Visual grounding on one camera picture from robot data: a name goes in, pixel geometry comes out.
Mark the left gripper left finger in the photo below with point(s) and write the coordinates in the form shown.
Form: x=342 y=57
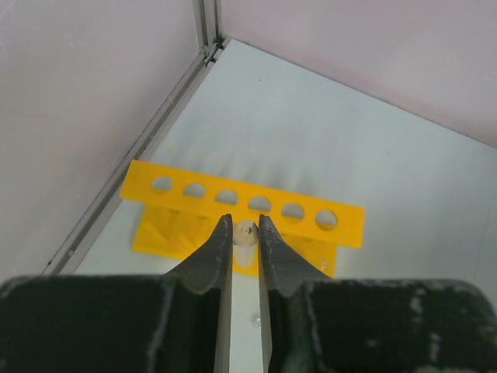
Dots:
x=173 y=322

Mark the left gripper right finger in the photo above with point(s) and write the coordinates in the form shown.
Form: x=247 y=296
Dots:
x=313 y=323

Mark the yellow test tube rack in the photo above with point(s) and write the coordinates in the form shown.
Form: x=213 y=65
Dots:
x=182 y=207

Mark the aluminium frame rail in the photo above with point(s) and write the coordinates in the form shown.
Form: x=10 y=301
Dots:
x=208 y=17

